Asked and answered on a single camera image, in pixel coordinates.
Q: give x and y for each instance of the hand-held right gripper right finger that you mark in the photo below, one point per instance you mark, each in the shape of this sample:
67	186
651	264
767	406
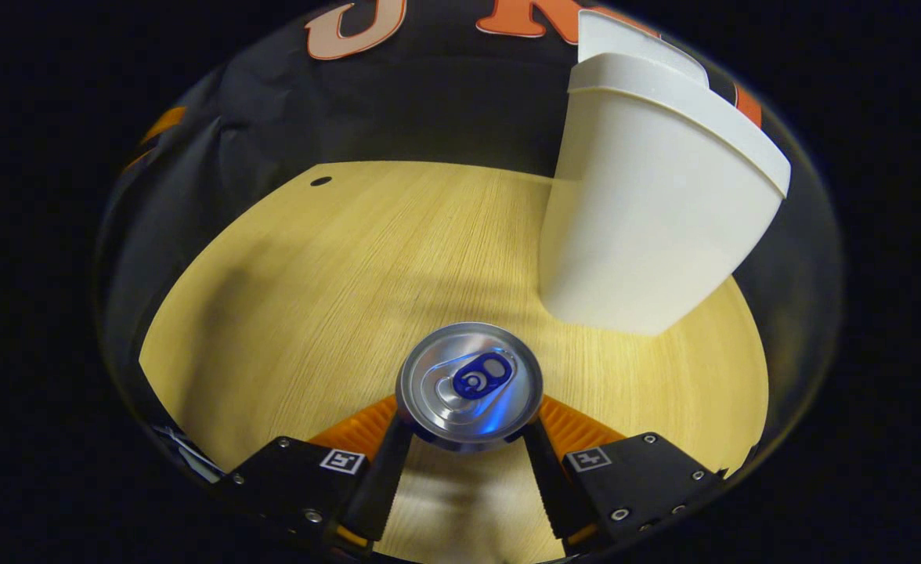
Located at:
547	486

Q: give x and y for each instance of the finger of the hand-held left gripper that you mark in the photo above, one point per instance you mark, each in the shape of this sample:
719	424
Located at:
164	124

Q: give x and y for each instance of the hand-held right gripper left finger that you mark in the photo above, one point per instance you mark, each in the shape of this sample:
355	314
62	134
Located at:
386	478

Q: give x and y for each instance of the blue pop can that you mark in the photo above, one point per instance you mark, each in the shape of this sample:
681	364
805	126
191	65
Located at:
468	376

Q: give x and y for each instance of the white desktop garbage bin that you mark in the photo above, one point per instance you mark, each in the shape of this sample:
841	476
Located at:
641	219

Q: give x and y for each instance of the wooden desktop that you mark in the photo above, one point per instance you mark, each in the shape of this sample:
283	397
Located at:
312	298

